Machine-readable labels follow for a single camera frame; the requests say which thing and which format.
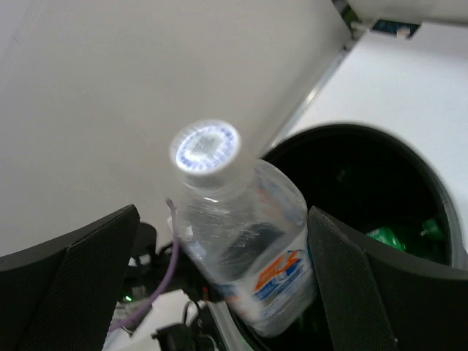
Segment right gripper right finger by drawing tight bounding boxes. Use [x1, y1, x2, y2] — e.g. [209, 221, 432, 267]
[308, 207, 467, 350]

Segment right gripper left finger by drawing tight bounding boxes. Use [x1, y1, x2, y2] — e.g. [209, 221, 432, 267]
[1, 205, 140, 350]

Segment green plastic bottle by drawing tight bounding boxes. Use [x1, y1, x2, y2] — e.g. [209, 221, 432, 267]
[366, 218, 445, 256]

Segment clear bottle orange-blue label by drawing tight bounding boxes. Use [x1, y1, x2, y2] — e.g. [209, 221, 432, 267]
[169, 120, 317, 338]

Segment black plastic bin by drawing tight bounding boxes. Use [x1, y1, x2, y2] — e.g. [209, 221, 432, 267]
[234, 124, 467, 350]

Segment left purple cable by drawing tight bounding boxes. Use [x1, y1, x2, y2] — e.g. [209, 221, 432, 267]
[107, 198, 181, 333]

